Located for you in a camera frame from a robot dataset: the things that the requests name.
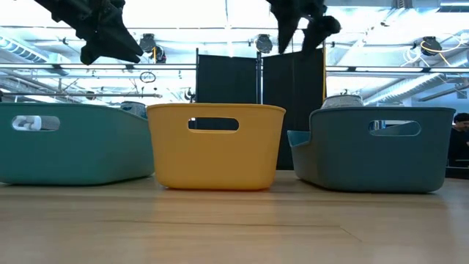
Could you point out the green plastic bin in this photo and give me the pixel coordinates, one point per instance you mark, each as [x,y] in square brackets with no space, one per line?
[91,146]

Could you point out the yellow plastic bin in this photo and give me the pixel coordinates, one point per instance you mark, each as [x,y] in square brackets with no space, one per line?
[220,161]

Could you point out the silver-top Spindrift can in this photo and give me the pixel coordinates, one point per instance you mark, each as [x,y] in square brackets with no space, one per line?
[342,102]

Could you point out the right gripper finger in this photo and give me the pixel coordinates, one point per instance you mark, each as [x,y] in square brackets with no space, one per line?
[287,25]
[320,29]

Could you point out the grey overhead beam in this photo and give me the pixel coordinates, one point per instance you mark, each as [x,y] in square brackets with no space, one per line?
[168,66]

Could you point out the white ceiling duct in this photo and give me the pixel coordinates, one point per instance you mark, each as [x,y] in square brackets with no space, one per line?
[410,86]

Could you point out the blue-grey plastic bin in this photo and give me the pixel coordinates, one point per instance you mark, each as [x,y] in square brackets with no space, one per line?
[366,165]

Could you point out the black folding screen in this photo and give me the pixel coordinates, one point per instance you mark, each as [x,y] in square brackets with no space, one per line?
[227,84]

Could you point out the ribbed ventilation duct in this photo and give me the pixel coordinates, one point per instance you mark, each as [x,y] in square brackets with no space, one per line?
[18,47]

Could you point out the person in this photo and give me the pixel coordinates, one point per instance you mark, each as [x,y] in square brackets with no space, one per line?
[458,146]

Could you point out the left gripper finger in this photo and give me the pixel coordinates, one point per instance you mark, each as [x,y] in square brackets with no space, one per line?
[113,44]

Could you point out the grey horizontal pipe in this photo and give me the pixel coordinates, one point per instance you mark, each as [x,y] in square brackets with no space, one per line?
[110,95]

